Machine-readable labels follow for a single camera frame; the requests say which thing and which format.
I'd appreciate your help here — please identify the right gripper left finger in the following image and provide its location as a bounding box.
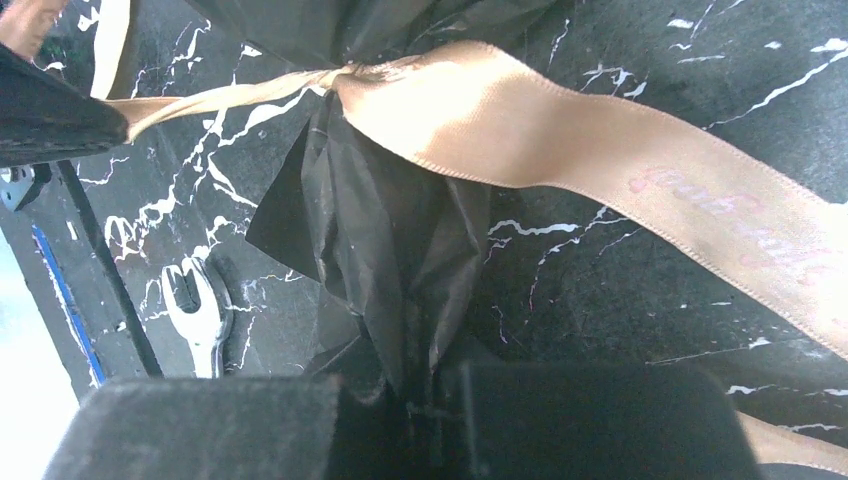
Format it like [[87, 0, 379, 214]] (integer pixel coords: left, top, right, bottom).
[[44, 378, 342, 479]]

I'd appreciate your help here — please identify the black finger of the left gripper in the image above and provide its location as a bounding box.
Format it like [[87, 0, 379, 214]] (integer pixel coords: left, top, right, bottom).
[[1, 46, 129, 167]]

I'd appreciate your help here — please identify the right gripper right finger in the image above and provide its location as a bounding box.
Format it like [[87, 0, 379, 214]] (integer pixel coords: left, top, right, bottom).
[[461, 363, 760, 479]]

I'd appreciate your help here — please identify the tan satin ribbon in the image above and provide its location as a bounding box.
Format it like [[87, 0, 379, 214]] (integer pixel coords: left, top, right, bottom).
[[1, 1, 847, 479]]

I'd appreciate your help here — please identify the silver combination wrench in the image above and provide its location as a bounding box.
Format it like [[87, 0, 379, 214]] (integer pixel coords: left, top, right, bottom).
[[161, 257, 234, 378]]

